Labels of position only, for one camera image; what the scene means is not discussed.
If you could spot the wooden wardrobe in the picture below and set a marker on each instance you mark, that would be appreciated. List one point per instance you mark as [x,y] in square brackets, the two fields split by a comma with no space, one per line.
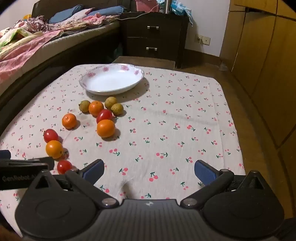
[266,58]

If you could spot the blue white tissue packet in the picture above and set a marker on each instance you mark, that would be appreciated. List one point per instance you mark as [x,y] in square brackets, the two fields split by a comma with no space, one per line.
[182,9]

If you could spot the yellow-green longan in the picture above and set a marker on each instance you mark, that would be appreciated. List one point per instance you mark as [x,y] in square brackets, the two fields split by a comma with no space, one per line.
[84,106]
[110,102]
[117,109]

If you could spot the cherry print tablecloth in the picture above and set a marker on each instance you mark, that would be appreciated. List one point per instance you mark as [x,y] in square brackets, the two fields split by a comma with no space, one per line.
[161,120]

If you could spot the pink cloth bag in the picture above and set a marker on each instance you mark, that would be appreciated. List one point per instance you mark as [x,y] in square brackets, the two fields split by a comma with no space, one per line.
[145,5]

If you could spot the dark wooden nightstand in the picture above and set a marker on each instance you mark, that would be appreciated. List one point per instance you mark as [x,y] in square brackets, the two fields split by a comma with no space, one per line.
[180,30]

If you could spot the white floral rim plate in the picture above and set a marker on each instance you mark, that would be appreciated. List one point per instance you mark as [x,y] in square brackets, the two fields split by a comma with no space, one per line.
[111,80]

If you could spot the blue pillow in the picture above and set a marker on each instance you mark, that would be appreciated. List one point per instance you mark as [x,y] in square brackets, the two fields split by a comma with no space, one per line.
[111,10]
[67,14]

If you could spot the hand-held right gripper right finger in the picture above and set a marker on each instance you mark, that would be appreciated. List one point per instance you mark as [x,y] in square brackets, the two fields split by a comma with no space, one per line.
[204,172]

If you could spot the white wall socket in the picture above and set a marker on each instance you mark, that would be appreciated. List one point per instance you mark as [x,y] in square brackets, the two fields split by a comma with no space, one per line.
[203,39]

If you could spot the nightstand drawer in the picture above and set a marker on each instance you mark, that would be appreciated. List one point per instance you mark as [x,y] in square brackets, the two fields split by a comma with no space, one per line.
[151,49]
[152,28]

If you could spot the red cherry tomato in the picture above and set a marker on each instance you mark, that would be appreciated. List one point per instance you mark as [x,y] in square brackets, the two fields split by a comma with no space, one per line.
[104,115]
[64,166]
[50,135]

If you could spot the bed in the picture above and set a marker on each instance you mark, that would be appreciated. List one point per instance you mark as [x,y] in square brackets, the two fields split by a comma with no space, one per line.
[76,44]

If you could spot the metal thermos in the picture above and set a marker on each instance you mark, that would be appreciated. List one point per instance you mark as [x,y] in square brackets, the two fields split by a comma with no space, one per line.
[167,6]

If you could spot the pink floral blanket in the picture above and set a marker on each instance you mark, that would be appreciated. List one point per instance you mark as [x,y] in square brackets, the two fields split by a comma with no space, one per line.
[27,48]

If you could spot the orange tomato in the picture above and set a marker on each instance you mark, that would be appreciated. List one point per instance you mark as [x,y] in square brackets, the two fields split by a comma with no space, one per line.
[54,149]
[96,108]

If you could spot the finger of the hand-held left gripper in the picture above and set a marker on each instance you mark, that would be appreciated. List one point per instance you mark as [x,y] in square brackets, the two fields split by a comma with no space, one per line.
[5,154]
[44,160]

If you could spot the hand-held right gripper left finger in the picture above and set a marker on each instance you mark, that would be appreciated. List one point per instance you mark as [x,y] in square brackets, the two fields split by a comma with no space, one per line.
[93,171]

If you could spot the small orange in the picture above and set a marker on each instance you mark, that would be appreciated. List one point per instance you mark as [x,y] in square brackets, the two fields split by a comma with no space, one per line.
[69,121]
[106,128]

